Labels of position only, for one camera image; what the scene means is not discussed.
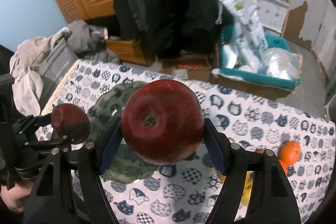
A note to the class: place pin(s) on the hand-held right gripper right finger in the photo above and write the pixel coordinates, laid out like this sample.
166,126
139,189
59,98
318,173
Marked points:
215,149

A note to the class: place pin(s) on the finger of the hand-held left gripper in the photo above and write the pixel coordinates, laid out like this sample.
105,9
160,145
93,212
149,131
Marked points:
47,144
43,121

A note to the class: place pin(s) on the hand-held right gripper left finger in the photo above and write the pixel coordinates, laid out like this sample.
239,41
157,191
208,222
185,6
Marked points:
110,146

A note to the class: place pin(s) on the small red apple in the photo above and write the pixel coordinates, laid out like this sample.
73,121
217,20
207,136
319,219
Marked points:
71,121

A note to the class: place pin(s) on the clear glass plate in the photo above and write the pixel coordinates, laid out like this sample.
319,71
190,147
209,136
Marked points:
105,108

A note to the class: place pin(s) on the yellow lemon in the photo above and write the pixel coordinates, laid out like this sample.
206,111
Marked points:
247,187

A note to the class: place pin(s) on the large dark red apple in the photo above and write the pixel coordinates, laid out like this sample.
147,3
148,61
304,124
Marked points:
162,121

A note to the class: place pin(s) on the large orange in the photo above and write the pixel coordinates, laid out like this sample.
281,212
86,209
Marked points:
288,151

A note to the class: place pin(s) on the person's left hand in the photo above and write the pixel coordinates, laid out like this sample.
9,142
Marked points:
11,197

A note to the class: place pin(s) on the beige cloth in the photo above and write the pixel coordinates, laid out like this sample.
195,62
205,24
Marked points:
23,74

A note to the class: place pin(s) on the cat print tablecloth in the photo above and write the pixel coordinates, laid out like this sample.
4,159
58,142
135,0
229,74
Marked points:
183,187

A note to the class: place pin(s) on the grey fabric bag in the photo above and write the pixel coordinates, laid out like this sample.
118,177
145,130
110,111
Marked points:
57,64

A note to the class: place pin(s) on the flat brown cardboard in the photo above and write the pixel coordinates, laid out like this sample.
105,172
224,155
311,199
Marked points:
249,88

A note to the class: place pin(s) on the cardboard box with red contents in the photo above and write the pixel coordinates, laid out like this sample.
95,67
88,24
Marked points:
191,66

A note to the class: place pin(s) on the grey garment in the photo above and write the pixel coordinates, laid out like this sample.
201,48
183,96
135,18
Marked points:
81,35

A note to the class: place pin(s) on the clear plastic bag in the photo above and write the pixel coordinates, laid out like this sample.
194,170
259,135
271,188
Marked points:
281,62

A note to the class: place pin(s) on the teal box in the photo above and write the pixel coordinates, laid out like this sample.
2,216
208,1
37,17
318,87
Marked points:
278,41

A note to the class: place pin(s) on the printed plastic bag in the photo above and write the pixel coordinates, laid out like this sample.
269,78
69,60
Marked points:
244,16

